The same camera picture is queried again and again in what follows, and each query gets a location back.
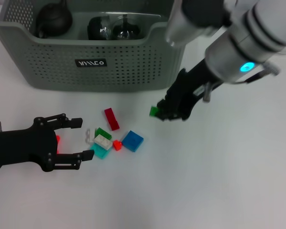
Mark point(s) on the long dark red brick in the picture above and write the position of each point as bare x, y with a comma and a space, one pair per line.
112, 119

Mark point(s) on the teal plate brick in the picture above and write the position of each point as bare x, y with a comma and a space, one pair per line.
101, 153

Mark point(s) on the blue square plate brick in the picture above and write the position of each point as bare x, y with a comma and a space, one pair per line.
132, 141

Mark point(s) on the green rectangular brick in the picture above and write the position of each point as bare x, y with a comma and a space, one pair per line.
153, 111

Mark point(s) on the small red square brick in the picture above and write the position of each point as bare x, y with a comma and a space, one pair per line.
58, 139

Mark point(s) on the wide white brick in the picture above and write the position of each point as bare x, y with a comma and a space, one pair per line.
103, 142

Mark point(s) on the grey perforated storage bin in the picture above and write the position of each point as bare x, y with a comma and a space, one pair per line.
62, 71

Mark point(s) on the black teapot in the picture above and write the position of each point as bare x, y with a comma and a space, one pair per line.
53, 20

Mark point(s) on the glass teacup black holder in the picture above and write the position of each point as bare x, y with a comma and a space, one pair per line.
126, 29
96, 28

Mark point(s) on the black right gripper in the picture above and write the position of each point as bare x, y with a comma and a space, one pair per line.
190, 88

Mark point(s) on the tiny red brick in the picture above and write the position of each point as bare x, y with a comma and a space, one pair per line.
117, 145

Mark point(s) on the narrow white brick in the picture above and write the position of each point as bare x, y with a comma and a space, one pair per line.
90, 136

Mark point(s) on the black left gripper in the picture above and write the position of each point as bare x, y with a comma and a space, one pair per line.
21, 145

